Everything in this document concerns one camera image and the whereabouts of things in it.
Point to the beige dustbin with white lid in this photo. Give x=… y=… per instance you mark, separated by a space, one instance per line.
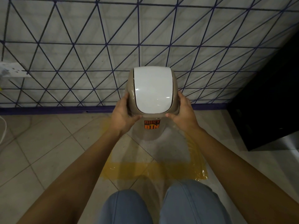
x=151 y=95

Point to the person's right thumb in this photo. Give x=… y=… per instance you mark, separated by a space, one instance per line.
x=172 y=116

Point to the person's right leg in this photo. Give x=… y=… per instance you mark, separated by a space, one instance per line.
x=193 y=202

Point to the person's left hand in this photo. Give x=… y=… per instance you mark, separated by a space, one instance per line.
x=120 y=117

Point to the person's left forearm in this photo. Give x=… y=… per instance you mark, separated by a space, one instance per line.
x=70 y=184

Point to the yellow tape floor marking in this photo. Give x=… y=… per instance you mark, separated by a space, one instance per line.
x=154 y=169

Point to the white wall socket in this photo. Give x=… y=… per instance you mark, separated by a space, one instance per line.
x=12 y=69

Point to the person's left leg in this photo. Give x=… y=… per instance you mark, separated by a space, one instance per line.
x=126 y=207

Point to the black cabinet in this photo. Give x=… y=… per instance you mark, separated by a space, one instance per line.
x=271 y=97

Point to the person's left thumb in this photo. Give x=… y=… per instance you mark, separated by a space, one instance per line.
x=135 y=118

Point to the person's leg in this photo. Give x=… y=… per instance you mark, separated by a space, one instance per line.
x=193 y=202
x=126 y=207

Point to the person's right forearm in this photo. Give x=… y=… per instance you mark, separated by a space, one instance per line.
x=243 y=181

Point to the person's right hand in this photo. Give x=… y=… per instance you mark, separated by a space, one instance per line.
x=185 y=116

